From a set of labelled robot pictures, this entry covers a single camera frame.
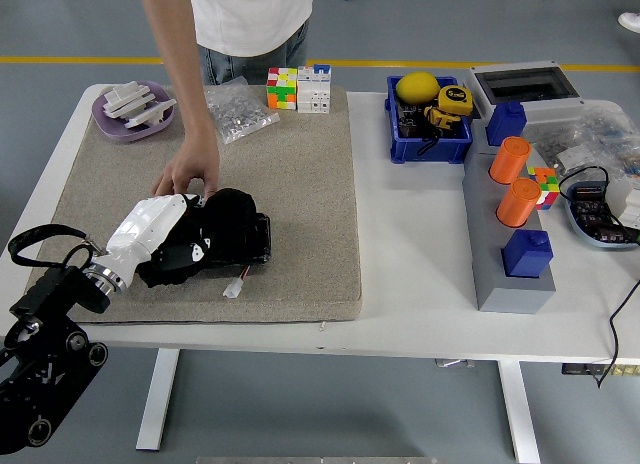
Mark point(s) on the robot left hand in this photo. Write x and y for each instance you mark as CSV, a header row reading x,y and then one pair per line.
x,y
142,229

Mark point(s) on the person's right hand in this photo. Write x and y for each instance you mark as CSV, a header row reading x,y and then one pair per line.
x,y
192,161

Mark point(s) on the black rag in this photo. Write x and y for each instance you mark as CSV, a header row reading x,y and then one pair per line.
x,y
230,219

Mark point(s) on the glossy black panel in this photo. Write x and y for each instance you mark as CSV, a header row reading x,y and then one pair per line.
x,y
262,239

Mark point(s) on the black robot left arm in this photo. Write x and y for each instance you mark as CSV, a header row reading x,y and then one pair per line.
x,y
45,334

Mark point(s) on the person's right forearm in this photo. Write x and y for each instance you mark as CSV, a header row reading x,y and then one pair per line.
x,y
182,59

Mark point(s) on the clear bag of metal nuts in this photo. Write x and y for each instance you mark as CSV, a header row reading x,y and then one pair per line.
x,y
240,114

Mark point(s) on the purple tray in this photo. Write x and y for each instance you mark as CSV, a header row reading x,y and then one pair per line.
x,y
112,129

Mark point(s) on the grey-brown mat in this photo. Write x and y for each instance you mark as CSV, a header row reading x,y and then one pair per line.
x,y
300,194

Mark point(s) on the large colourful puzzle cube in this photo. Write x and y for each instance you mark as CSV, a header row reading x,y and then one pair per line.
x,y
282,89

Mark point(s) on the white circuit breaker block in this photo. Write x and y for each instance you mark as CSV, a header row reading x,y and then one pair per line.
x,y
315,91

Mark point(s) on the white table leg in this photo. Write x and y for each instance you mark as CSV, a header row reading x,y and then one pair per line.
x,y
520,414
157,399

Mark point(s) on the dark electronic part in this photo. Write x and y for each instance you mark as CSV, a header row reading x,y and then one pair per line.
x,y
411,126

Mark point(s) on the yellow lemon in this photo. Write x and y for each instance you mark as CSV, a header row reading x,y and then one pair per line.
x,y
417,86

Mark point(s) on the blue plastic bin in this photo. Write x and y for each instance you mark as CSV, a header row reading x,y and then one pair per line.
x,y
432,151

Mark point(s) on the yellow black tape measure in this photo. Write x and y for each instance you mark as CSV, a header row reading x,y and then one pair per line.
x,y
456,100

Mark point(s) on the grey block base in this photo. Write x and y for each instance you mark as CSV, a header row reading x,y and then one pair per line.
x,y
485,234

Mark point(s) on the orange cylinder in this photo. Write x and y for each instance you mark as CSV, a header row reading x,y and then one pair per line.
x,y
520,204
510,161

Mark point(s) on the table control box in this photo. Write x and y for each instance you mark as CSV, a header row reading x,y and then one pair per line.
x,y
454,363

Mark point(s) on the blue block with knob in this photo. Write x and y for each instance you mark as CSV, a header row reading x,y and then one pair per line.
x,y
527,256

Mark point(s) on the small colourful puzzle cube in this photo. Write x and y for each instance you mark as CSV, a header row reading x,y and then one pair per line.
x,y
546,189

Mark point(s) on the clear bag of electronic parts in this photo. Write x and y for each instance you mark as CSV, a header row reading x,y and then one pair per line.
x,y
612,129
555,144

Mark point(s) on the blue-grey tray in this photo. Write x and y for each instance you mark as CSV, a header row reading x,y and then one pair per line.
x,y
575,224

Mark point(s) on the dark circuit boards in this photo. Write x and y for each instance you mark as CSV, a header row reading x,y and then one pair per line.
x,y
595,216

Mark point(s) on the white plastic modules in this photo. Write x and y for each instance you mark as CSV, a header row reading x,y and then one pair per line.
x,y
625,196

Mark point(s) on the black power strip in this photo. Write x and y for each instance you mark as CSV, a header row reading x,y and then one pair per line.
x,y
585,370

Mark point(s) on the white shoe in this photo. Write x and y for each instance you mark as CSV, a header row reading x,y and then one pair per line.
x,y
631,21

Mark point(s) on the white plastic bracket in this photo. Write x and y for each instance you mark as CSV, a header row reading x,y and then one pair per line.
x,y
152,113
127,95

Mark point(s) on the grey enclosure box with window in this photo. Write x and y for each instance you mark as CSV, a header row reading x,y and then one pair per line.
x,y
550,106

